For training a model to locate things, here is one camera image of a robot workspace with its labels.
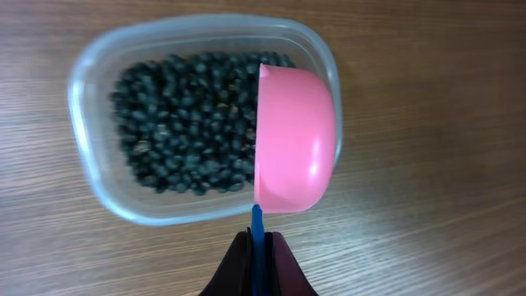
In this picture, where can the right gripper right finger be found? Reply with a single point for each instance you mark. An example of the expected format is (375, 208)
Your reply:
(285, 275)

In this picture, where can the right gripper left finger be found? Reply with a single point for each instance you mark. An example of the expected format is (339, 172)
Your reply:
(233, 275)

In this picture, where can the pink scoop blue handle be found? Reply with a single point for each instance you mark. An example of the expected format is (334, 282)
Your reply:
(296, 141)

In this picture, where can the black beans in container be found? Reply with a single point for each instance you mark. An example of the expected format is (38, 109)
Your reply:
(188, 124)

